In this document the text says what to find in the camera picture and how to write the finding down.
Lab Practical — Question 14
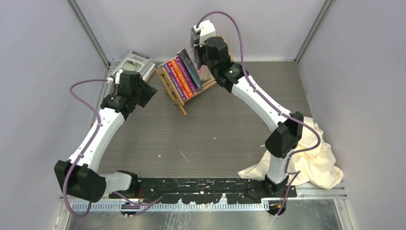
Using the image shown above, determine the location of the purple 52-Storey Treehouse book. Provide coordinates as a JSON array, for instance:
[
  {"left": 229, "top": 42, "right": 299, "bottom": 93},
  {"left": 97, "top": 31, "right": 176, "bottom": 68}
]
[{"left": 158, "top": 62, "right": 187, "bottom": 102}]

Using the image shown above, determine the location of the blue Nineteen Eighty-Four book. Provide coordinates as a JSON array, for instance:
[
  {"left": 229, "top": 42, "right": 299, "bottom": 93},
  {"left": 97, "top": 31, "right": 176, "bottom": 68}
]
[{"left": 177, "top": 48, "right": 203, "bottom": 91}]

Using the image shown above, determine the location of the red Treehouse book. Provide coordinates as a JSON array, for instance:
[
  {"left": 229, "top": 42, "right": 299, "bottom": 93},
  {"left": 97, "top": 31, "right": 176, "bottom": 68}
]
[{"left": 168, "top": 61, "right": 188, "bottom": 101}]

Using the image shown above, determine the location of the magenta paperback book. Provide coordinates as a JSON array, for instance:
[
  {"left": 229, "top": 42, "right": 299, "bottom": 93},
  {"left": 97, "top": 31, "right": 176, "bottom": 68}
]
[{"left": 175, "top": 56, "right": 197, "bottom": 95}]

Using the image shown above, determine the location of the orange 78-Storey Treehouse book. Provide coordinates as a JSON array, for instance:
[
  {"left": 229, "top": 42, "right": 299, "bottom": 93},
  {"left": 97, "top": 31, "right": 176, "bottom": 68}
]
[{"left": 170, "top": 58, "right": 192, "bottom": 99}]

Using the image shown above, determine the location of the floral Louisa May Alcott book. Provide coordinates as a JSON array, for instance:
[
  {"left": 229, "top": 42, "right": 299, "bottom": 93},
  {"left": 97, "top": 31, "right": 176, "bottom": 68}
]
[{"left": 188, "top": 28, "right": 213, "bottom": 84}]

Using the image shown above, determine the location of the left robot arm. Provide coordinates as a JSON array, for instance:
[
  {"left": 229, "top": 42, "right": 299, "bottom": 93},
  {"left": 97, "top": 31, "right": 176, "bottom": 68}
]
[{"left": 54, "top": 70, "right": 157, "bottom": 203}]

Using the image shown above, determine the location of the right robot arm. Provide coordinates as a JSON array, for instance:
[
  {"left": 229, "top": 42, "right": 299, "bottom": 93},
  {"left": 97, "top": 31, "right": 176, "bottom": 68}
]
[{"left": 192, "top": 36, "right": 304, "bottom": 197}]

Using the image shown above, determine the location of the stack of grey magazines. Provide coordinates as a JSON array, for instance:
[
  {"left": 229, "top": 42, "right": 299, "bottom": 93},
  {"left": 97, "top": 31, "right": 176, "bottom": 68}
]
[{"left": 109, "top": 51, "right": 156, "bottom": 81}]

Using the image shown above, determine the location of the wooden book rack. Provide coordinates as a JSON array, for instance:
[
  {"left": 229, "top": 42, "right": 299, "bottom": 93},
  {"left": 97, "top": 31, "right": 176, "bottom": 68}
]
[{"left": 155, "top": 55, "right": 217, "bottom": 116}]

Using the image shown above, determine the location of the cream cloth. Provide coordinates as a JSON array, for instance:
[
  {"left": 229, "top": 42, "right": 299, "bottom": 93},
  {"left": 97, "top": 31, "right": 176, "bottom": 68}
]
[{"left": 238, "top": 117, "right": 344, "bottom": 189}]

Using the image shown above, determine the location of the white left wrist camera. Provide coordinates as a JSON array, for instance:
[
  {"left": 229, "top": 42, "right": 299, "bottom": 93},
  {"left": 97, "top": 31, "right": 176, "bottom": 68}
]
[{"left": 107, "top": 69, "right": 123, "bottom": 85}]

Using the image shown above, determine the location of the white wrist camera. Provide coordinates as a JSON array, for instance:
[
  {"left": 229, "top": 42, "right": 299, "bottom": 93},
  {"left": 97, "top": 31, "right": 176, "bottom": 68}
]
[
  {"left": 107, "top": 69, "right": 123, "bottom": 85},
  {"left": 191, "top": 20, "right": 216, "bottom": 46}
]

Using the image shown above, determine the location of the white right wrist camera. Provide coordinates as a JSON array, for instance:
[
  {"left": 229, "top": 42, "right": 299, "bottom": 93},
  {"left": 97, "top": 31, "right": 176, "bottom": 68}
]
[{"left": 191, "top": 20, "right": 216, "bottom": 46}]

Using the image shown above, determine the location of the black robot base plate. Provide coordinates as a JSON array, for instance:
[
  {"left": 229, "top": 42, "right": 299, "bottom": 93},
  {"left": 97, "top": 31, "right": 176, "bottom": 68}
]
[{"left": 119, "top": 177, "right": 297, "bottom": 205}]

